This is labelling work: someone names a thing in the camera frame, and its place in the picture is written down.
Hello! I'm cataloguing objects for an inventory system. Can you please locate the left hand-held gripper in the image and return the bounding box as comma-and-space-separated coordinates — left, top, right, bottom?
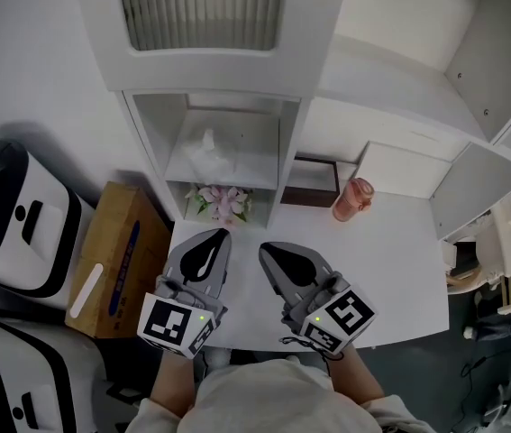
136, 227, 233, 360

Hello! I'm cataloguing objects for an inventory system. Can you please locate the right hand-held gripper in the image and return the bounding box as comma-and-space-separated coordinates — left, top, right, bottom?
258, 240, 379, 355

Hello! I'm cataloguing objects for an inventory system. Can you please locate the white shelf unit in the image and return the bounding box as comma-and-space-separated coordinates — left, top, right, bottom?
72, 0, 511, 243

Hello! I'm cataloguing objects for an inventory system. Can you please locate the person's left forearm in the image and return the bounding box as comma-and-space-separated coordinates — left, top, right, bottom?
149, 352, 203, 410

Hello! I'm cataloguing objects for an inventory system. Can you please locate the person's right forearm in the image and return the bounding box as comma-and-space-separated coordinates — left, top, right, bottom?
325, 347, 387, 408

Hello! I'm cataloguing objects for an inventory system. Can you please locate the white table top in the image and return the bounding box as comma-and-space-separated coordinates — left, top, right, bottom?
164, 187, 452, 352

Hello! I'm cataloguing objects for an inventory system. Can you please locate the pink flower bouquet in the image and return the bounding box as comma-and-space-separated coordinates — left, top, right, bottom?
186, 183, 254, 227

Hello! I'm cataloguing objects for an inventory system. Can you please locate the dark brown box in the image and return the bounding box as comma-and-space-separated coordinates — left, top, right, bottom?
280, 154, 341, 207

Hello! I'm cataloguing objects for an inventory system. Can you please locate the brown cardboard box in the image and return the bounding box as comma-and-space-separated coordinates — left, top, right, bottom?
64, 180, 173, 340

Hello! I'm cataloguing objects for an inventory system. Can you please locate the pink water bottle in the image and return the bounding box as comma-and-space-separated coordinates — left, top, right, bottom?
331, 177, 376, 223

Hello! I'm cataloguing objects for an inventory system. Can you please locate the white oblong strip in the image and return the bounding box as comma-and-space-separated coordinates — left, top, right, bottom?
68, 263, 105, 319

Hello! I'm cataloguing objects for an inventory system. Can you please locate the person's white shirt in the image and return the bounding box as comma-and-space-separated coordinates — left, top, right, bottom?
123, 358, 427, 433

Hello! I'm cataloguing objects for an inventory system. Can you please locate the white flat board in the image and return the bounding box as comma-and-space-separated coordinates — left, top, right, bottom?
356, 140, 455, 200

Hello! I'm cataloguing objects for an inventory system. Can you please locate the white robot with black top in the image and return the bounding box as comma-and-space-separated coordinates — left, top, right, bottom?
0, 313, 108, 433
0, 138, 97, 311

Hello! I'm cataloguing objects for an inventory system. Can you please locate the white fluted glass cabinet door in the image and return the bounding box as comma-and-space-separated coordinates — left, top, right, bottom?
73, 0, 351, 99

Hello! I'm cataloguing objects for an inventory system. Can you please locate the cream-coloured chair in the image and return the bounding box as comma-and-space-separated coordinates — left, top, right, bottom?
443, 169, 511, 298

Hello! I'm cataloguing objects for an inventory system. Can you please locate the black wrist cord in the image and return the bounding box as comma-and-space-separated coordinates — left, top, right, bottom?
278, 336, 346, 363

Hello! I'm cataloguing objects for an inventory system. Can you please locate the black floor cable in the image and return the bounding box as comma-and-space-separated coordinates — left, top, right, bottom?
460, 343, 511, 419

